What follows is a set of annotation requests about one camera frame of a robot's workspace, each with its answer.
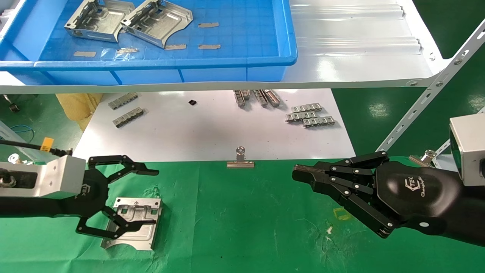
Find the metal link strip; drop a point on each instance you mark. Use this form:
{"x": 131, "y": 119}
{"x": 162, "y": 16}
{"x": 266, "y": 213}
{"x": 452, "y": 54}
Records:
{"x": 319, "y": 121}
{"x": 123, "y": 101}
{"x": 129, "y": 117}
{"x": 301, "y": 116}
{"x": 307, "y": 107}

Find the silver binder clip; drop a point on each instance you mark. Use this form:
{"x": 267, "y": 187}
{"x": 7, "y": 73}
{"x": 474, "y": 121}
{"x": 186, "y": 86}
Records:
{"x": 240, "y": 163}

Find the silver clamp knob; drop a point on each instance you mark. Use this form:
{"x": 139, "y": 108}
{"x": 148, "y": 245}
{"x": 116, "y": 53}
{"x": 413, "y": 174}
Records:
{"x": 15, "y": 158}
{"x": 428, "y": 154}

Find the beige tape piece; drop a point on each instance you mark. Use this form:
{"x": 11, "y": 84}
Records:
{"x": 175, "y": 47}
{"x": 208, "y": 25}
{"x": 128, "y": 50}
{"x": 209, "y": 46}
{"x": 84, "y": 54}

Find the white frame bar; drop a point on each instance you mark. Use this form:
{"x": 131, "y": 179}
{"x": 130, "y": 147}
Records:
{"x": 11, "y": 132}

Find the yellow bag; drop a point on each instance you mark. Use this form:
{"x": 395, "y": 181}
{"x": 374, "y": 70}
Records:
{"x": 77, "y": 108}

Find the stamped metal bracket part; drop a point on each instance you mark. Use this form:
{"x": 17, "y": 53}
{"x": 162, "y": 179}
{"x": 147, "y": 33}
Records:
{"x": 140, "y": 237}
{"x": 159, "y": 22}
{"x": 100, "y": 22}

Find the blue plastic bin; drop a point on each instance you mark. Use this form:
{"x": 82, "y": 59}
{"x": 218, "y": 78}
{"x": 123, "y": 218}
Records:
{"x": 235, "y": 66}

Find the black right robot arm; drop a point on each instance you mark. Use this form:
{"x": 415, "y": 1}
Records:
{"x": 477, "y": 216}

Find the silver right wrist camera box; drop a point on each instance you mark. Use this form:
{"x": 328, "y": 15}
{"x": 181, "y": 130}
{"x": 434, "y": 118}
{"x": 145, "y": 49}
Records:
{"x": 468, "y": 151}

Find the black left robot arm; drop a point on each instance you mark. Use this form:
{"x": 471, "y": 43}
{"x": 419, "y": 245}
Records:
{"x": 34, "y": 207}

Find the white perforated brace bar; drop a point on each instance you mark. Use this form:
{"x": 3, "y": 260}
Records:
{"x": 420, "y": 102}
{"x": 442, "y": 149}

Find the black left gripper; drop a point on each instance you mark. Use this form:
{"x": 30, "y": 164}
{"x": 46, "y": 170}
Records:
{"x": 93, "y": 193}

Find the black caster wheel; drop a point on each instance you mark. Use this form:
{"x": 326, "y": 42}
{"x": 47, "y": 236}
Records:
{"x": 13, "y": 107}

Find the green table mat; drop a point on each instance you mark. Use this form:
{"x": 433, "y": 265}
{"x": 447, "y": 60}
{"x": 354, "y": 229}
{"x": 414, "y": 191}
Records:
{"x": 242, "y": 220}

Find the white board sheet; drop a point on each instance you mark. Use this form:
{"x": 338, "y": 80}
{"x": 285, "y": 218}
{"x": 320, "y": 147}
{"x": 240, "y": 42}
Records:
{"x": 208, "y": 129}

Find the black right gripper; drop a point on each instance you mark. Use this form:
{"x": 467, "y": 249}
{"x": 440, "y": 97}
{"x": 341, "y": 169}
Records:
{"x": 416, "y": 197}

